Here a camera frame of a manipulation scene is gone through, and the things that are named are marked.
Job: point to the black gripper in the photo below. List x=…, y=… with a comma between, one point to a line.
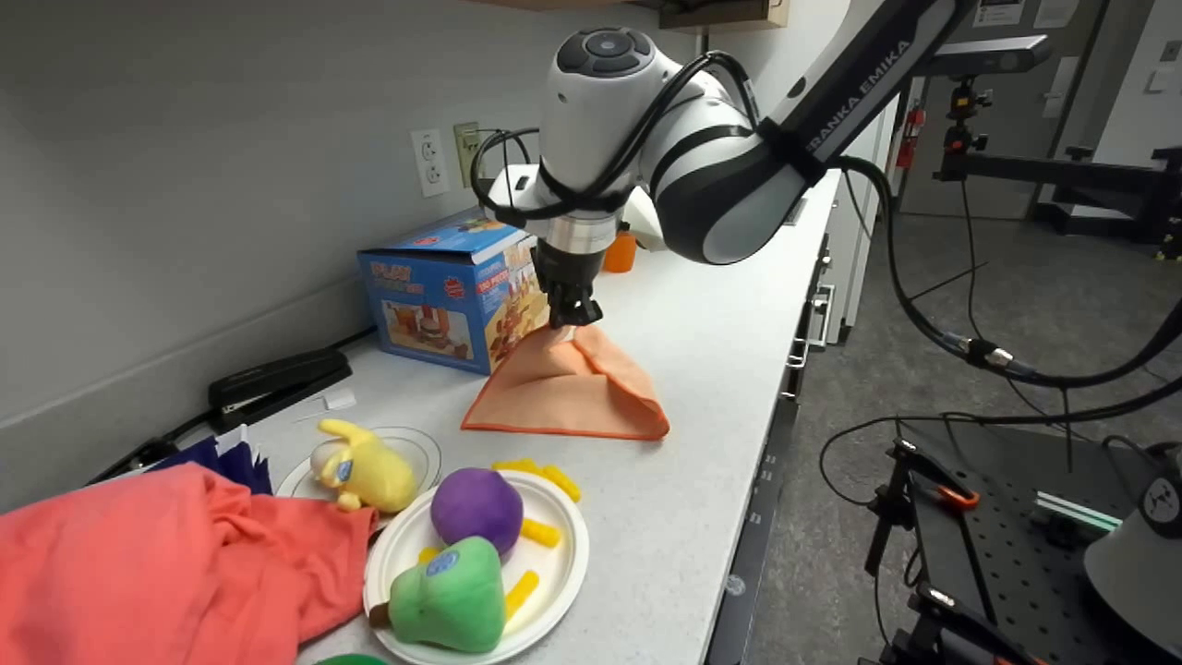
x=573, y=280

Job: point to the orange microfiber cloth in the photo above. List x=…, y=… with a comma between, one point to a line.
x=567, y=388

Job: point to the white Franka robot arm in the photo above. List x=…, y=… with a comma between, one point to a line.
x=727, y=160

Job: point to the dark blue cloth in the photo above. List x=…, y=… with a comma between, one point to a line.
x=222, y=463

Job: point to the coral red cloth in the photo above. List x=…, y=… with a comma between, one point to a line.
x=160, y=565

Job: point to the orange plastic cup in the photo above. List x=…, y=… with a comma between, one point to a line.
x=621, y=252

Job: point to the play food set box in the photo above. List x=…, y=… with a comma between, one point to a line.
x=430, y=298

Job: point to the yellow toy fries pile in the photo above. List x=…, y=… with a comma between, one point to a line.
x=561, y=480

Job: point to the clear plastic plate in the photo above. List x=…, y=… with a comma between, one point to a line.
x=426, y=447

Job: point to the purple plush ball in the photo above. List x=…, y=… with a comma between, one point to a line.
x=478, y=507

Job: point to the yellow toy fry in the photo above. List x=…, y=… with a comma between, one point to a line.
x=522, y=594
x=430, y=554
x=542, y=532

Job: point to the small white paper tag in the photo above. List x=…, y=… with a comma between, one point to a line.
x=338, y=401

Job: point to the yellow plush toy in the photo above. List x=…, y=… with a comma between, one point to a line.
x=376, y=469

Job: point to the white paper plate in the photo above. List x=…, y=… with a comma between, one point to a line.
x=561, y=576

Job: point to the black stapler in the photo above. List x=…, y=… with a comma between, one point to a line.
x=277, y=380

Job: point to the green plush pear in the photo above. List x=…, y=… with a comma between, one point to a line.
x=449, y=597

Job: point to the black stand with orange clamp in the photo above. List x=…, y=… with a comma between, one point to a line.
x=899, y=505

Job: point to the red fire extinguisher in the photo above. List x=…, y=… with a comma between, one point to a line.
x=913, y=138

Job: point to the green and blue cup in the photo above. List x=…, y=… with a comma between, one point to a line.
x=352, y=658

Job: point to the black perforated breadboard table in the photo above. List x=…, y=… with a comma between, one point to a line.
x=1022, y=565

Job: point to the grey round base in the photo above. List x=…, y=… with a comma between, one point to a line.
x=1138, y=576

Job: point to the beige wall plate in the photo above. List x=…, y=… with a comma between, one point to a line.
x=467, y=150

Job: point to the white wall outlet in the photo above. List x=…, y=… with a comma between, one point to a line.
x=430, y=160

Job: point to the black stereo camera bar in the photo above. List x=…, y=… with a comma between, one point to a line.
x=1010, y=54

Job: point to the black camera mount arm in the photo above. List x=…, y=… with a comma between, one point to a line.
x=1083, y=185

